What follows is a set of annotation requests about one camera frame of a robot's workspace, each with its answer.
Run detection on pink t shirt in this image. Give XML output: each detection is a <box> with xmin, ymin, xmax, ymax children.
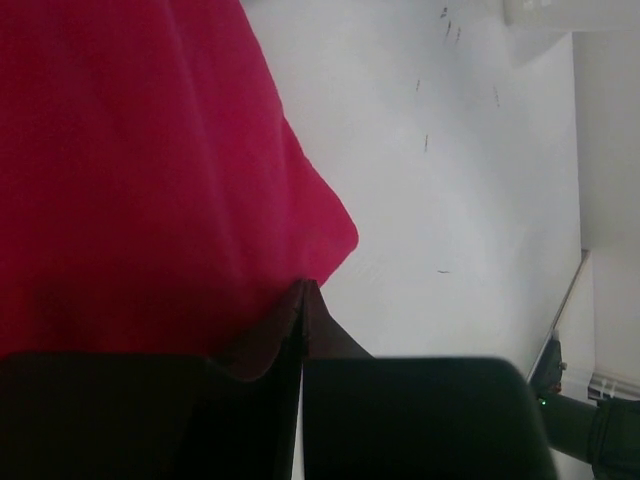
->
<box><xmin>1</xmin><ymin>1</ymin><xmax>358</xmax><ymax>355</ymax></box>

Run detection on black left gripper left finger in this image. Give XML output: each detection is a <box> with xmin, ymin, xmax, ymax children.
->
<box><xmin>1</xmin><ymin>282</ymin><xmax>306</xmax><ymax>479</ymax></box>

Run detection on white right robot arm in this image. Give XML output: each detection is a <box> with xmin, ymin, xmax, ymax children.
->
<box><xmin>538</xmin><ymin>393</ymin><xmax>639</xmax><ymax>479</ymax></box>

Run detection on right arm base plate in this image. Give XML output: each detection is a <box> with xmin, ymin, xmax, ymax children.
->
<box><xmin>529</xmin><ymin>337</ymin><xmax>567</xmax><ymax>394</ymax></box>

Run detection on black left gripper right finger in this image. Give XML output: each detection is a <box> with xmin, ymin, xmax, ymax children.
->
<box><xmin>302</xmin><ymin>283</ymin><xmax>556</xmax><ymax>479</ymax></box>

